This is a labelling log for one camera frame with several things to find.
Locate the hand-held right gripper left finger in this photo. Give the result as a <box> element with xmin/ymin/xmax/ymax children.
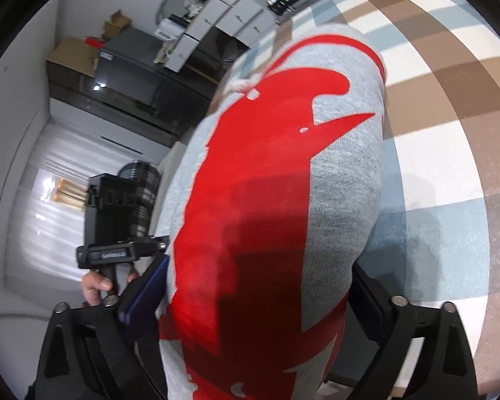
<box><xmin>37</xmin><ymin>254</ymin><xmax>170</xmax><ymax>400</ymax></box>

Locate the grey printed hoodie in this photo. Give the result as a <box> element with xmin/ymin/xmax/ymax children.
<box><xmin>155</xmin><ymin>23</ymin><xmax>387</xmax><ymax>400</ymax></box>

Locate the black white plaid cloth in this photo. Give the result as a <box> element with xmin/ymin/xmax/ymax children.
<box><xmin>117</xmin><ymin>160</ymin><xmax>162</xmax><ymax>236</ymax></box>

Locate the black crate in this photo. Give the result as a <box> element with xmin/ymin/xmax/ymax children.
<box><xmin>268</xmin><ymin>0</ymin><xmax>301</xmax><ymax>14</ymax></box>

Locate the open cardboard box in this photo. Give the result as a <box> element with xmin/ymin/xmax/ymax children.
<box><xmin>103</xmin><ymin>9</ymin><xmax>133</xmax><ymax>39</ymax></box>

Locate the white curtain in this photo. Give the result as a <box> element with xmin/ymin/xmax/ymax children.
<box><xmin>2</xmin><ymin>121</ymin><xmax>172</xmax><ymax>286</ymax></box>

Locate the person's left hand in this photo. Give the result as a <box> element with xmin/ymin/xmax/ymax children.
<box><xmin>81</xmin><ymin>271</ymin><xmax>139</xmax><ymax>306</ymax></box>

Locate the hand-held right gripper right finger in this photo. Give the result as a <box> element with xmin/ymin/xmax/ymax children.
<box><xmin>337</xmin><ymin>262</ymin><xmax>478</xmax><ymax>400</ymax></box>

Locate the dark grey fridge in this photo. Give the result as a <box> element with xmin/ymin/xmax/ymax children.
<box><xmin>95</xmin><ymin>28</ymin><xmax>219</xmax><ymax>107</ymax></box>

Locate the dark glass wardrobe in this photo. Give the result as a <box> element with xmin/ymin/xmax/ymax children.
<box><xmin>46</xmin><ymin>37</ymin><xmax>184</xmax><ymax>147</ymax></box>

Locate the checkered bed sheet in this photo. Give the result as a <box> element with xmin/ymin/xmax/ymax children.
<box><xmin>250</xmin><ymin>0</ymin><xmax>500</xmax><ymax>394</ymax></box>

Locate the white kettle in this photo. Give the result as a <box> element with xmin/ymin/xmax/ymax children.
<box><xmin>155</xmin><ymin>19</ymin><xmax>185</xmax><ymax>40</ymax></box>

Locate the white desk with drawers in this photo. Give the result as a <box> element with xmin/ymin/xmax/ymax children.
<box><xmin>163</xmin><ymin>0</ymin><xmax>276</xmax><ymax>72</ymax></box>

